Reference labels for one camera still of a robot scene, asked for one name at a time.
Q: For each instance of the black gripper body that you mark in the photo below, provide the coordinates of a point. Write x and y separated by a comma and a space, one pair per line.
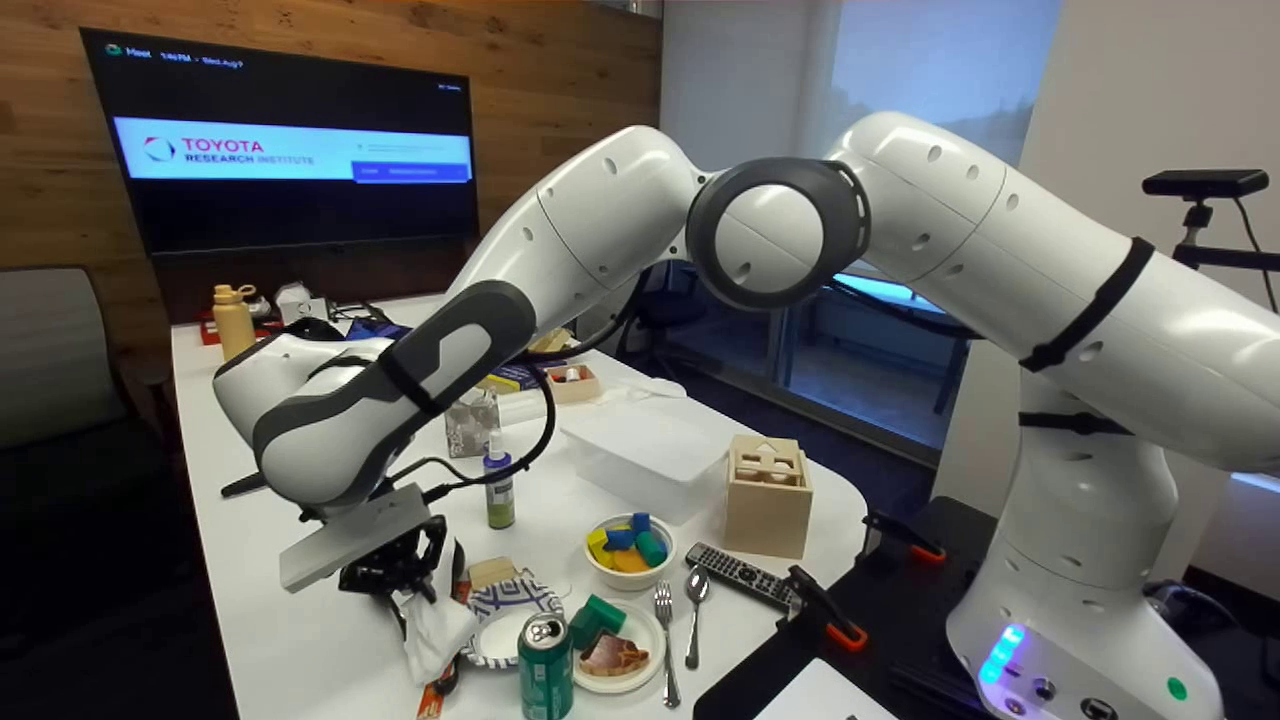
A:
392, 556

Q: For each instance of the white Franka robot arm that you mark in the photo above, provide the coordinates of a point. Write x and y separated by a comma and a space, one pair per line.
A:
963, 266

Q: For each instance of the plain white bowl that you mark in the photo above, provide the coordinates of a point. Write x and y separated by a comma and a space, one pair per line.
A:
631, 577

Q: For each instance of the small tan card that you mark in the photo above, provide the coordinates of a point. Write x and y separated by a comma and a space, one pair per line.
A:
488, 575

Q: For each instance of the small blue-capped spray bottle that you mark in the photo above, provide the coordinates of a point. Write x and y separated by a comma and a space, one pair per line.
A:
498, 498

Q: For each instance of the green soda can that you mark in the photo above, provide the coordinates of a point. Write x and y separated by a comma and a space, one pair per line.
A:
547, 672

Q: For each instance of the grey tissue box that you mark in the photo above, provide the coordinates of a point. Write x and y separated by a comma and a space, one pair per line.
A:
469, 427

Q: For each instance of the large green toy block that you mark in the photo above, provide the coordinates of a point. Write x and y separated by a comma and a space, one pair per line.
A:
594, 621

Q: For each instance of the black marker pen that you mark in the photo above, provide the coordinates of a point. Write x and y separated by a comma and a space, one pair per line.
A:
242, 484

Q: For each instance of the yellow toy block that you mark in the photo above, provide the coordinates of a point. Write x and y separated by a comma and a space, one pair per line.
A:
617, 556

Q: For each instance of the brown food piece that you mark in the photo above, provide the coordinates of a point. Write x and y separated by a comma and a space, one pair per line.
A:
612, 655

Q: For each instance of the blue toy block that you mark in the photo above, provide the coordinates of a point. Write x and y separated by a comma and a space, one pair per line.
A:
627, 531

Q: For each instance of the small green toy block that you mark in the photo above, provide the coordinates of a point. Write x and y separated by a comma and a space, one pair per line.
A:
653, 550

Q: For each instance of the small white plate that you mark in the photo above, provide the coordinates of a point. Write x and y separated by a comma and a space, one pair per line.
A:
647, 667

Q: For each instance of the silver fork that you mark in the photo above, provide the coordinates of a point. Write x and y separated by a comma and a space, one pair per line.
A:
666, 640

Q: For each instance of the black pouch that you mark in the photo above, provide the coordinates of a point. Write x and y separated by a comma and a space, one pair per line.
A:
300, 327

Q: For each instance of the wooden tray with pieces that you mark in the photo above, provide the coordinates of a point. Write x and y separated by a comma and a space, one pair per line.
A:
577, 385

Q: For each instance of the silver spoon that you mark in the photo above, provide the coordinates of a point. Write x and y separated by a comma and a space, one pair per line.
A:
699, 604

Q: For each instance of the white rectangular tray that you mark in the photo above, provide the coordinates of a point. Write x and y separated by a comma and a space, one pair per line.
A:
653, 437

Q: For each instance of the small white device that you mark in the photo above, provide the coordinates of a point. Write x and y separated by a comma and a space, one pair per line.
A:
298, 303

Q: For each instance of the yellow water bottle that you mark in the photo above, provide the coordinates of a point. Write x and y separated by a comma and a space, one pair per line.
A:
235, 321

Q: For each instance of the small red object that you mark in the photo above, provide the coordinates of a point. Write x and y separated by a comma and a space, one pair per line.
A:
210, 329

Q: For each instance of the black remote control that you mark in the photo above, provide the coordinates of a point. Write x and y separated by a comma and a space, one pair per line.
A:
734, 575

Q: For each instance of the wooden shape sorter box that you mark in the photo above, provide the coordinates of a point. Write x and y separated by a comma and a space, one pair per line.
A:
770, 514

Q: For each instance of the grey office chair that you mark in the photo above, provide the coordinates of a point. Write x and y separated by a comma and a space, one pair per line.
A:
62, 355

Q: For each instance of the black orange-tipped clamp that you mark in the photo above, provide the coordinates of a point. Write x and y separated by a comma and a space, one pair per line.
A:
827, 612
904, 540

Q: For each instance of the white paper sheet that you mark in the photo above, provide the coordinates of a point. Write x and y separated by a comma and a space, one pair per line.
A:
827, 698

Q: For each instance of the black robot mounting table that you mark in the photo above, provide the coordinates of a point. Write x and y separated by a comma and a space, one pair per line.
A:
904, 624

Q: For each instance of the white roller blind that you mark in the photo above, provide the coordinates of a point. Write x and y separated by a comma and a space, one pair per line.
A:
935, 65

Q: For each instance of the wall television screen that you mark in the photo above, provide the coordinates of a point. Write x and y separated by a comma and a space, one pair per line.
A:
280, 144

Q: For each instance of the black camera on stand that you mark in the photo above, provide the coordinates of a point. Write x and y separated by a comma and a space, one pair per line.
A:
1203, 184

